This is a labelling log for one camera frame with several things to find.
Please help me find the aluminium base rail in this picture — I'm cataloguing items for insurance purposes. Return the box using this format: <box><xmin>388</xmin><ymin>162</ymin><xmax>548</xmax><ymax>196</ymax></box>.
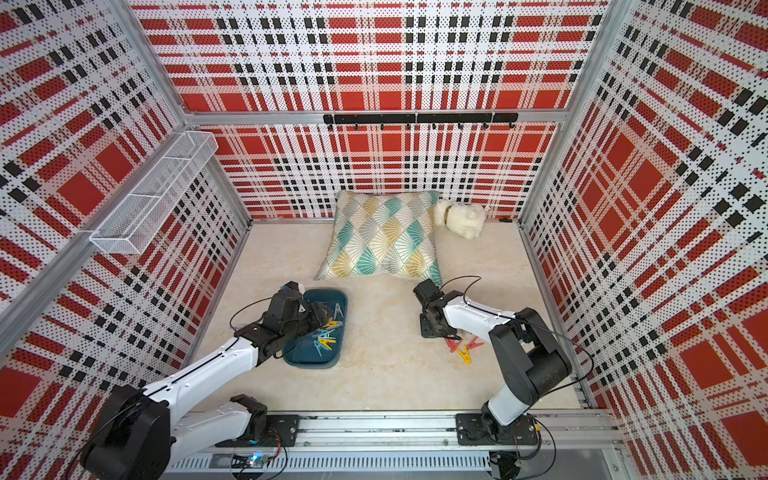
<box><xmin>167</xmin><ymin>410</ymin><xmax>631</xmax><ymax>479</ymax></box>

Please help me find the white plush teddy bear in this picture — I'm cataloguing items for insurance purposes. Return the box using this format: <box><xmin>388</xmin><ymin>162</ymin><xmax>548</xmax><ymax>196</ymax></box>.
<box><xmin>434</xmin><ymin>200</ymin><xmax>486</xmax><ymax>240</ymax></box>

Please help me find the patterned teal gold pillow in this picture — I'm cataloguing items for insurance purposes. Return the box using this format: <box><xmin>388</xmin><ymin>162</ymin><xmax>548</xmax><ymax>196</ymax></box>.
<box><xmin>315</xmin><ymin>190</ymin><xmax>443</xmax><ymax>285</ymax></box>

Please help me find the white wire mesh shelf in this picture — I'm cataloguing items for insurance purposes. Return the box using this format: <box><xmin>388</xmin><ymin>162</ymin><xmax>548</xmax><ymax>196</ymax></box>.
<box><xmin>89</xmin><ymin>130</ymin><xmax>217</xmax><ymax>255</ymax></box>

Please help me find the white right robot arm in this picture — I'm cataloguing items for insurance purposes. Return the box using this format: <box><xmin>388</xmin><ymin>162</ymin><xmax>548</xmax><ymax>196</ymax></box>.
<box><xmin>413</xmin><ymin>279</ymin><xmax>572</xmax><ymax>435</ymax></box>

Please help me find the dark teal storage box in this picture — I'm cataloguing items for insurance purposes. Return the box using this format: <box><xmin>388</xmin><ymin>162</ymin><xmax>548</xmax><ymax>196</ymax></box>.
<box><xmin>282</xmin><ymin>289</ymin><xmax>348</xmax><ymax>369</ymax></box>

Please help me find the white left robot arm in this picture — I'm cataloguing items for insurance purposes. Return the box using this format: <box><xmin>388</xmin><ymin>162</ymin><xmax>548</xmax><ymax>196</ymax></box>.
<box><xmin>72</xmin><ymin>282</ymin><xmax>336</xmax><ymax>479</ymax></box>

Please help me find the black wall hook rail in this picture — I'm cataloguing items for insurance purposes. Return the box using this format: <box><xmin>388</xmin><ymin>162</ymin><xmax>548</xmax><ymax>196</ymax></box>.
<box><xmin>323</xmin><ymin>112</ymin><xmax>520</xmax><ymax>127</ymax></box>

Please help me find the green circuit board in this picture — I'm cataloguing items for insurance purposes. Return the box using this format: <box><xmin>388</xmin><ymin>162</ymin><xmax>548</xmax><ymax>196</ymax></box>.
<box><xmin>231</xmin><ymin>452</ymin><xmax>273</xmax><ymax>469</ymax></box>

